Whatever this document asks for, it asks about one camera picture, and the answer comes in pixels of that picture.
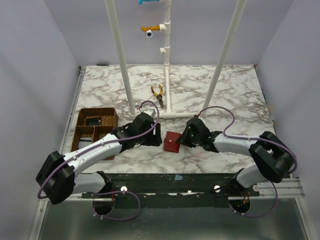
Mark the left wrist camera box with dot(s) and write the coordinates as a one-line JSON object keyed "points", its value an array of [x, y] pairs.
{"points": [[150, 112]]}

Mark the yellow handled pliers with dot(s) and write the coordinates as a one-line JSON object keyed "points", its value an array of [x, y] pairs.
{"points": [[159, 96]]}

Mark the brown wicker basket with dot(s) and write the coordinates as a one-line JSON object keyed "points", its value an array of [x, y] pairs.
{"points": [[95, 123]]}

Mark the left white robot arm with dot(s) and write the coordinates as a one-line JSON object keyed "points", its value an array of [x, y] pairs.
{"points": [[58, 177]]}

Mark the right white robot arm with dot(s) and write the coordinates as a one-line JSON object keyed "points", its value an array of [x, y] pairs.
{"points": [[272, 161]]}

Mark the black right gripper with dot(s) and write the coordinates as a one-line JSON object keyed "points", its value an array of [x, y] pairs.
{"points": [[184, 139]]}

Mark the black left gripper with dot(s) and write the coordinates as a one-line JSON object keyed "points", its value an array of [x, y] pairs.
{"points": [[157, 135]]}

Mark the red leather card holder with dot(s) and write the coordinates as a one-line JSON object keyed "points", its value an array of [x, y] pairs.
{"points": [[170, 142]]}

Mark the blue hook on pipe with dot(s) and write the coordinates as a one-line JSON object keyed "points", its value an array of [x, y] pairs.
{"points": [[141, 2]]}

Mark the aluminium frame rail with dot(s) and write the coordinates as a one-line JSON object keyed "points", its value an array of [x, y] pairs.
{"points": [[288, 188]]}

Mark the card in basket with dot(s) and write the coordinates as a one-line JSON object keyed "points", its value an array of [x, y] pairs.
{"points": [[84, 142]]}

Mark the white PVC pipe frame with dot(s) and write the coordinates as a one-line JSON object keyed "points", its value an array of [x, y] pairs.
{"points": [[165, 28]]}

